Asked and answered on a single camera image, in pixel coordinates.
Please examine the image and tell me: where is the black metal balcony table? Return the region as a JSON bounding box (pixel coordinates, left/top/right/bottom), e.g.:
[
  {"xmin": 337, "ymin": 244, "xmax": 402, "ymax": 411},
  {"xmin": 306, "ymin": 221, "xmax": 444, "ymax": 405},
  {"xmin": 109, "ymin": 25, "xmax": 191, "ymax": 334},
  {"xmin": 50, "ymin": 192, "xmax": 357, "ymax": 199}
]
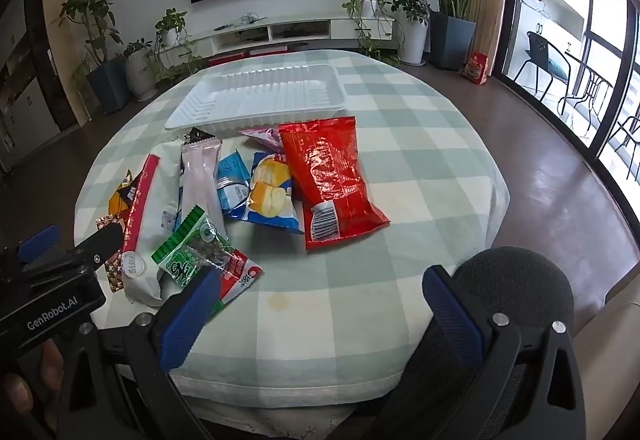
[{"xmin": 557, "ymin": 60, "xmax": 613, "ymax": 121}]

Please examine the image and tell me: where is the plant in ribbed white pot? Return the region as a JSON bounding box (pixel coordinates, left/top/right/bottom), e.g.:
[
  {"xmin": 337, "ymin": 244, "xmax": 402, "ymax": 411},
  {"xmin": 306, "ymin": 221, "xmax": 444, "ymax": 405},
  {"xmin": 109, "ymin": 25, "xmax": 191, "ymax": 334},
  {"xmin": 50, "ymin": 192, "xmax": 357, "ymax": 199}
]
[{"xmin": 122, "ymin": 38, "xmax": 161, "ymax": 103}]

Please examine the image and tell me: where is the white plastic tray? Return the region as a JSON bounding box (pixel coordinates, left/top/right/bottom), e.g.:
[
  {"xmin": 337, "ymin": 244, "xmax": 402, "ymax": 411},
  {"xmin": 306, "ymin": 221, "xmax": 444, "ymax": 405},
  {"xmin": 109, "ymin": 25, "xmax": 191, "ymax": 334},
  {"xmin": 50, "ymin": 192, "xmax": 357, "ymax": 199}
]
[{"xmin": 164, "ymin": 62, "xmax": 347, "ymax": 131}]

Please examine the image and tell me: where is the brown white cabinet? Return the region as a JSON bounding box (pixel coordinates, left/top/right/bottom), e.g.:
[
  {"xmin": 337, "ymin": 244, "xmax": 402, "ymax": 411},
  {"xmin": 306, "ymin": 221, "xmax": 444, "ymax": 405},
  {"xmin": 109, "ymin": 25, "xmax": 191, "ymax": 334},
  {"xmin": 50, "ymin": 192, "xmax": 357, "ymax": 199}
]
[{"xmin": 0, "ymin": 0, "xmax": 81, "ymax": 171}]

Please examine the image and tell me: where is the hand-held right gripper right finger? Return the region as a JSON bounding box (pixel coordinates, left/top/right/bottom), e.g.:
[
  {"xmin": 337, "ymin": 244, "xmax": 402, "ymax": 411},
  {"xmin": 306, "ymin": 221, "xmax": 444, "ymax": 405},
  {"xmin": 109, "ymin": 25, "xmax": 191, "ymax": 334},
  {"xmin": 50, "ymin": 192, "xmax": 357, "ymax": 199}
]
[{"xmin": 370, "ymin": 265, "xmax": 587, "ymax": 440}]

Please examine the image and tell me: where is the gold red heart-print packet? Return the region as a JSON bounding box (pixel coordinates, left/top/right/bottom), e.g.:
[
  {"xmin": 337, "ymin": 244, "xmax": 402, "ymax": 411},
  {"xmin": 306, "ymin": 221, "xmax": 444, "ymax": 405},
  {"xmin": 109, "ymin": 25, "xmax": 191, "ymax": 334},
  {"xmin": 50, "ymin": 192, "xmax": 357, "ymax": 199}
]
[{"xmin": 95, "ymin": 214, "xmax": 126, "ymax": 293}]

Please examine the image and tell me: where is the blue white snack packet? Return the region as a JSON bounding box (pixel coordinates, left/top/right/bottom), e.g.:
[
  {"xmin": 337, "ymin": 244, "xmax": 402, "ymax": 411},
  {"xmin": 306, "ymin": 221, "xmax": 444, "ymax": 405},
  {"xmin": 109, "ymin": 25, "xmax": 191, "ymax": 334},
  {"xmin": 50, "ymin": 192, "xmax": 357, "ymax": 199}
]
[{"xmin": 215, "ymin": 150, "xmax": 258, "ymax": 221}]

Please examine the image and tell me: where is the white television cabinet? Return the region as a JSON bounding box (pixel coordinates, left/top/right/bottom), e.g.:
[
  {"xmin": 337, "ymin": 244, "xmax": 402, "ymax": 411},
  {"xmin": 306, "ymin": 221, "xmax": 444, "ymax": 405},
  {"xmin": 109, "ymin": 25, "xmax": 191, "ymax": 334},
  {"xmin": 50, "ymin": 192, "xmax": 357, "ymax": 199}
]
[{"xmin": 170, "ymin": 14, "xmax": 396, "ymax": 65}]

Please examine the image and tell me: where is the red printed box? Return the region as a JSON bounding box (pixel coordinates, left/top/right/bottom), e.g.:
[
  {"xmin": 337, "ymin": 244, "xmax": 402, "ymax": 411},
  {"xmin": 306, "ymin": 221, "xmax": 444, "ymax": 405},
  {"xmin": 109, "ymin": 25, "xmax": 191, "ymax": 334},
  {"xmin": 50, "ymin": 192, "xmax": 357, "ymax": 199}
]
[{"xmin": 461, "ymin": 51, "xmax": 492, "ymax": 85}]

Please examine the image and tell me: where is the green seaweed packet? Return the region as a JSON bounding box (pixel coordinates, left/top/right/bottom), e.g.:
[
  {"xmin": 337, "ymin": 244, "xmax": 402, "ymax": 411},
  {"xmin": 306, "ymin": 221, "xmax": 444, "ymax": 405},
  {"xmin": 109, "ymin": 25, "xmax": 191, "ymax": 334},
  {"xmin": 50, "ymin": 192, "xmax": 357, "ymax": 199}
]
[{"xmin": 151, "ymin": 205, "xmax": 236, "ymax": 291}]

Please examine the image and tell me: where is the trailing plant in white pot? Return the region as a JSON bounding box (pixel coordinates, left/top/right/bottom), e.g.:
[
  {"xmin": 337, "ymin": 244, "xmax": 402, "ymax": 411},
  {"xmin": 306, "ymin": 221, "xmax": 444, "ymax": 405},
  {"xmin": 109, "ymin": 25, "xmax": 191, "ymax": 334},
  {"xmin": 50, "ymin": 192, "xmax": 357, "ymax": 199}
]
[{"xmin": 342, "ymin": 0, "xmax": 396, "ymax": 65}]

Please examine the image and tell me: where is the black sesame snack packet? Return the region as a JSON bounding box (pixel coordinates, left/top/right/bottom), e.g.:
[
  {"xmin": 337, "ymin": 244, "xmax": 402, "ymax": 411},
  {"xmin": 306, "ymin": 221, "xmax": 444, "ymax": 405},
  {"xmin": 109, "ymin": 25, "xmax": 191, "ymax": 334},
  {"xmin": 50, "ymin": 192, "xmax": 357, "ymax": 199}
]
[{"xmin": 181, "ymin": 126, "xmax": 221, "ymax": 145}]

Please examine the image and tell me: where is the black metal balcony chair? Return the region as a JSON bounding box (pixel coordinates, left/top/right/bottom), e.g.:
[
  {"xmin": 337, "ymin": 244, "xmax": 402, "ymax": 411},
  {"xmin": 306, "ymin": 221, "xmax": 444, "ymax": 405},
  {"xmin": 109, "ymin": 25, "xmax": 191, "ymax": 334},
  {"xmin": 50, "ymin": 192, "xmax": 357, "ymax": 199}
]
[
  {"xmin": 515, "ymin": 30, "xmax": 571, "ymax": 95},
  {"xmin": 607, "ymin": 115, "xmax": 640, "ymax": 161}
]

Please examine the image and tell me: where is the blue pink candy packet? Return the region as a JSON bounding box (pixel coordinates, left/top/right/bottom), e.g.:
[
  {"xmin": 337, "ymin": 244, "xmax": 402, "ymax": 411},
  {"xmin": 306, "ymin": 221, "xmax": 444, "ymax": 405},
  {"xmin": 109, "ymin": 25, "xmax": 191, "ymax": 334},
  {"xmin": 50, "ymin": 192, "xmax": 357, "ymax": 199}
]
[{"xmin": 210, "ymin": 247, "xmax": 264, "ymax": 321}]

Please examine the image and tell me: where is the red snack bag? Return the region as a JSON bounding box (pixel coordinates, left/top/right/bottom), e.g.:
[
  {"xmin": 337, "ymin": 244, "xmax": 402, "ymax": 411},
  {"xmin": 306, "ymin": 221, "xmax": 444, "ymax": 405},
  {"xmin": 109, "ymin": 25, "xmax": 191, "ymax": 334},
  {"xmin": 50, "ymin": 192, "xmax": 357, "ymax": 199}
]
[{"xmin": 276, "ymin": 116, "xmax": 391, "ymax": 251}]

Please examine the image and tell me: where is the long red snack packet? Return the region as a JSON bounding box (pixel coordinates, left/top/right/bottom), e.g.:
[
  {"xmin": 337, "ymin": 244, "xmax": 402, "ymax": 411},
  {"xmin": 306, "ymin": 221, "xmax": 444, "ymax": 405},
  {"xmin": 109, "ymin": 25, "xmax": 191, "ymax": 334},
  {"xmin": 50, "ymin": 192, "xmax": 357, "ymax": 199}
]
[{"xmin": 120, "ymin": 142, "xmax": 183, "ymax": 307}]

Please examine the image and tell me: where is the green white checked tablecloth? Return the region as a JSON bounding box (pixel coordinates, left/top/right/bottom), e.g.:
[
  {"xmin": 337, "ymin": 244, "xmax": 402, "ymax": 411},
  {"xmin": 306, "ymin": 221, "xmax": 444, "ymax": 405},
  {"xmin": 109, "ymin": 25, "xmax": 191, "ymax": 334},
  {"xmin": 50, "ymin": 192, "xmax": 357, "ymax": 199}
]
[{"xmin": 74, "ymin": 48, "xmax": 511, "ymax": 426}]

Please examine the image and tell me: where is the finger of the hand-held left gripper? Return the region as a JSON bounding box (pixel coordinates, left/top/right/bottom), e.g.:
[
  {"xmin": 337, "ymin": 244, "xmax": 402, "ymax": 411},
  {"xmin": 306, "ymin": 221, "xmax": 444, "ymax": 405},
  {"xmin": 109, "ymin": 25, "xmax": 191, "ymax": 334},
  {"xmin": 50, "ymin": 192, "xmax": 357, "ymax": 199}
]
[
  {"xmin": 0, "ymin": 224, "xmax": 63, "ymax": 281},
  {"xmin": 25, "ymin": 221, "xmax": 125, "ymax": 288}
]

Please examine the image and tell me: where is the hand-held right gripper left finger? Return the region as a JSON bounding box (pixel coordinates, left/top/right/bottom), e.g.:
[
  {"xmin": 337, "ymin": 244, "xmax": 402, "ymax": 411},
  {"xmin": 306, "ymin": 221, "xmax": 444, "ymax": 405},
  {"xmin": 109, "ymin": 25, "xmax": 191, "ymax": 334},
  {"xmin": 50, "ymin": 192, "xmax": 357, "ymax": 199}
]
[{"xmin": 52, "ymin": 264, "xmax": 223, "ymax": 440}]

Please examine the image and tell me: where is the person's left hand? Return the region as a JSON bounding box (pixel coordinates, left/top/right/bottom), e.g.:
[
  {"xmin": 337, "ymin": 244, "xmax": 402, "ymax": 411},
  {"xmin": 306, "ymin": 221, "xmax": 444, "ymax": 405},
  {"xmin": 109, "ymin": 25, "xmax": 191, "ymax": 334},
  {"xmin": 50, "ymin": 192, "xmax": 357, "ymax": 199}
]
[{"xmin": 0, "ymin": 335, "xmax": 68, "ymax": 436}]

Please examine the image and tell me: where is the blue cake packet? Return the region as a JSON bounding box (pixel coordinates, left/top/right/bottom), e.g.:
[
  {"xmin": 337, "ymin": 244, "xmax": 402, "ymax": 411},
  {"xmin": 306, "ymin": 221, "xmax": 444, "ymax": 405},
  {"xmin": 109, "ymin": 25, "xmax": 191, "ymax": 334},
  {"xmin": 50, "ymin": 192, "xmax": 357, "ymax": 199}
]
[{"xmin": 239, "ymin": 151, "xmax": 306, "ymax": 235}]

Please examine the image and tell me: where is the beige sofa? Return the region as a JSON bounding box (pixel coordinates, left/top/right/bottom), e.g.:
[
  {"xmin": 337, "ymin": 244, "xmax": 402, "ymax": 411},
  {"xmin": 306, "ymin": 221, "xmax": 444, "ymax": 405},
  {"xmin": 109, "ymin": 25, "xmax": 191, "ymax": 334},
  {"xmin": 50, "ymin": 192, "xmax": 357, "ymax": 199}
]
[{"xmin": 570, "ymin": 287, "xmax": 640, "ymax": 440}]

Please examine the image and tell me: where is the bushy plant in tall white pot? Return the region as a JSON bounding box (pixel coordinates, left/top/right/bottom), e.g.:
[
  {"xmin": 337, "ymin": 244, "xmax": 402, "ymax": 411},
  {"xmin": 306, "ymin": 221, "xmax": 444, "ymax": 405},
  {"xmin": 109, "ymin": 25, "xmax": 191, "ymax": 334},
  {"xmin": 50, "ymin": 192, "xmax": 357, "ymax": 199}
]
[{"xmin": 385, "ymin": 0, "xmax": 432, "ymax": 66}]

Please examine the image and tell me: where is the orange snack packet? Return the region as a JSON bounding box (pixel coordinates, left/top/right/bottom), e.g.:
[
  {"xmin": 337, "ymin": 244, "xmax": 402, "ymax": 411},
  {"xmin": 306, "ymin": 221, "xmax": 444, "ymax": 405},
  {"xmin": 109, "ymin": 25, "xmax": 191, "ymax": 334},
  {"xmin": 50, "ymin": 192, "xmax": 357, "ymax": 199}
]
[{"xmin": 107, "ymin": 170, "xmax": 146, "ymax": 218}]

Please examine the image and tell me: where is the trailing plant on black stand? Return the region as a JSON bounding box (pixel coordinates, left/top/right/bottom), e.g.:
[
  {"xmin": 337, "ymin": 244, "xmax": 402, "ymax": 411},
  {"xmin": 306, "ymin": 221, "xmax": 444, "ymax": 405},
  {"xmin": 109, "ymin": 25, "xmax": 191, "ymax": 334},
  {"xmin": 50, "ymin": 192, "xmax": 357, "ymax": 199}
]
[{"xmin": 147, "ymin": 8, "xmax": 206, "ymax": 88}]

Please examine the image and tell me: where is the translucent long packet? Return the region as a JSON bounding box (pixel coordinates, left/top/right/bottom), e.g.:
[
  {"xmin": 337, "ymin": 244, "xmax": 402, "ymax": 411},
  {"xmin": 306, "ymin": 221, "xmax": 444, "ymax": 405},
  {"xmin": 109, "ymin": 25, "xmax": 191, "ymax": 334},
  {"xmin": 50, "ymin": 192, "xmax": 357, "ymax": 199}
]
[{"xmin": 179, "ymin": 140, "xmax": 228, "ymax": 241}]

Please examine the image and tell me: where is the tall plant in dark pot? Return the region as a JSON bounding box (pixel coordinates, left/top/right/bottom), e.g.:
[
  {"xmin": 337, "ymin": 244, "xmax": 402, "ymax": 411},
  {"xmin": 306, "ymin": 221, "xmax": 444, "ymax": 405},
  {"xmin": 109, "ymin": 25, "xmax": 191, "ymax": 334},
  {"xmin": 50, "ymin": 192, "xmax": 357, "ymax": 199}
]
[{"xmin": 52, "ymin": 0, "xmax": 132, "ymax": 117}]

